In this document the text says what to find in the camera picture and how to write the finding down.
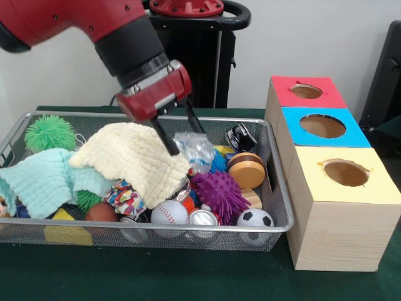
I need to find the small soccer ball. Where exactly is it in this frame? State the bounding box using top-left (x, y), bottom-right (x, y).
top-left (237, 208), bottom-right (274, 228)

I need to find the brown wooden yo-yo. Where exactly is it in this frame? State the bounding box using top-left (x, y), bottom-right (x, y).
top-left (227, 152), bottom-right (266, 191)

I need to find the shallow clear mesh bin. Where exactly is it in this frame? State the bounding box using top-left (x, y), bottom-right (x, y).
top-left (0, 112), bottom-right (295, 253)

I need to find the wooden box with three holes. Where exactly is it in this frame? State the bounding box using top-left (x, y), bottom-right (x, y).
top-left (264, 75), bottom-right (401, 272)

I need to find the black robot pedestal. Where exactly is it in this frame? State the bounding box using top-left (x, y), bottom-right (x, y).
top-left (143, 0), bottom-right (253, 108)

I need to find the small baseball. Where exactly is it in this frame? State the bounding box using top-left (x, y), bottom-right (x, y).
top-left (150, 201), bottom-right (189, 226)

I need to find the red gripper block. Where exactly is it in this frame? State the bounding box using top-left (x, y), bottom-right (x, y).
top-left (116, 60), bottom-right (206, 157)

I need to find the dark green table cloth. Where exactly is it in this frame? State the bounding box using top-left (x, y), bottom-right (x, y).
top-left (0, 105), bottom-right (401, 301)

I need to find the multicoloured patterned fabric ball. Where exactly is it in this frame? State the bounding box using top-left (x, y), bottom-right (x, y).
top-left (103, 180), bottom-right (148, 220)

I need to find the mint green waffle cloth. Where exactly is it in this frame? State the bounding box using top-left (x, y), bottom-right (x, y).
top-left (0, 147), bottom-right (115, 219)

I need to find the silver red drink can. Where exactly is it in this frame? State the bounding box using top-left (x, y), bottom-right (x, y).
top-left (188, 209), bottom-right (220, 230)

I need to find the cream yellow waffle cloth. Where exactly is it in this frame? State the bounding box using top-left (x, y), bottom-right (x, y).
top-left (69, 122), bottom-right (192, 209)

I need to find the green spiky rubber ball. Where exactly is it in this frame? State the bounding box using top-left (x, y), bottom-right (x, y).
top-left (24, 114), bottom-right (77, 153)

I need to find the purple spiky ball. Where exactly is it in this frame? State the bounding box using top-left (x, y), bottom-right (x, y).
top-left (190, 171), bottom-right (250, 225)

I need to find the black upright panel stand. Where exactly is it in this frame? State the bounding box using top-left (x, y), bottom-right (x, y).
top-left (360, 21), bottom-right (401, 142)

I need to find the black white striped toy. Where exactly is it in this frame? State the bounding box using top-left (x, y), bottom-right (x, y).
top-left (226, 124), bottom-right (257, 153)

